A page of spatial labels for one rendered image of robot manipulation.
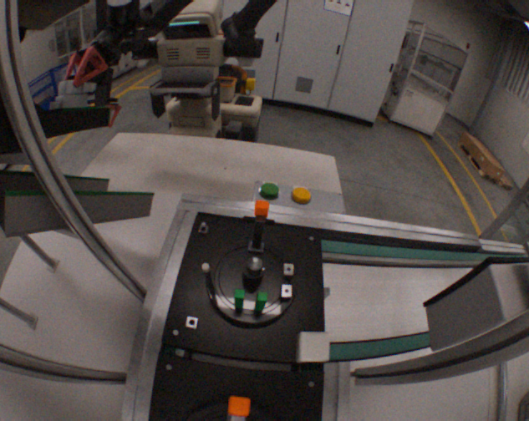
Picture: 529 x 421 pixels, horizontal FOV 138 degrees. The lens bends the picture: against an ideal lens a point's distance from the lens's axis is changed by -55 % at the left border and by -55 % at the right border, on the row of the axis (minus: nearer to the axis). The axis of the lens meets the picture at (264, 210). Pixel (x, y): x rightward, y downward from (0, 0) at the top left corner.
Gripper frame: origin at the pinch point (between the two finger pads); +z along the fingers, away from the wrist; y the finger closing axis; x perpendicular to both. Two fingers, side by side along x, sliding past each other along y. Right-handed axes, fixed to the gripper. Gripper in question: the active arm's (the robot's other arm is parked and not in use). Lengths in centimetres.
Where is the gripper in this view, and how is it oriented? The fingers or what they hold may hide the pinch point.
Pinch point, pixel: (72, 83)
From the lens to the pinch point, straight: 52.6
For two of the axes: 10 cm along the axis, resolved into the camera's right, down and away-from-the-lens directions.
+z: -3.0, 9.3, -2.0
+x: 0.6, 2.3, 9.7
